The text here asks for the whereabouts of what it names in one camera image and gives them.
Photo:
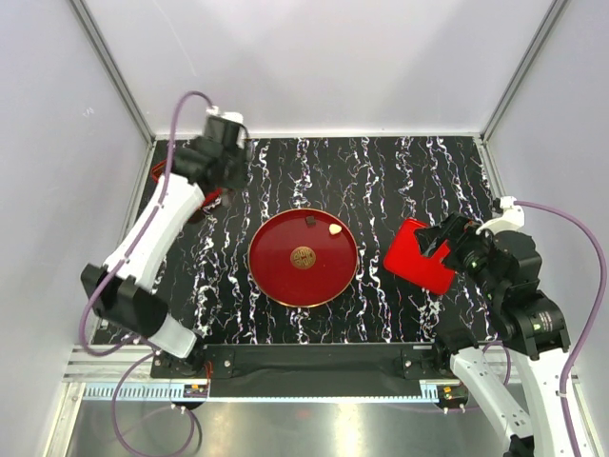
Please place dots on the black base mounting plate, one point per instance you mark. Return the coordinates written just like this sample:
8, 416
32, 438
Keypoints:
388, 372

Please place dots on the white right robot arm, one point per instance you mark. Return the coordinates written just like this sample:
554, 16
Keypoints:
503, 262

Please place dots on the aluminium frame rail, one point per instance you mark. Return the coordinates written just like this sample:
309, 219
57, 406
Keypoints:
125, 374

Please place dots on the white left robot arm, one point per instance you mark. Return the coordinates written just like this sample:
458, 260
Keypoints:
120, 291

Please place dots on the red compartment chocolate box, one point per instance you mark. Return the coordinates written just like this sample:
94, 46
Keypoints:
209, 197

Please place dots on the red box lid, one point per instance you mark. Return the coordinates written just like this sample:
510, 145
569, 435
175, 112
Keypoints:
405, 260

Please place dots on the white heart chocolate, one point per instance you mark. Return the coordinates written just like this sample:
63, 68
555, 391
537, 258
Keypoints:
334, 229

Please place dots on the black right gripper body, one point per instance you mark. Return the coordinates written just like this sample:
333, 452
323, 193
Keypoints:
470, 248

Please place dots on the round red lacquer tray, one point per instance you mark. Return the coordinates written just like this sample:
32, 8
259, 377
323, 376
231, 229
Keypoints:
301, 266

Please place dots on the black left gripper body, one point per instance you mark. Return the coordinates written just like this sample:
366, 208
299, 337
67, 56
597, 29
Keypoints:
237, 174

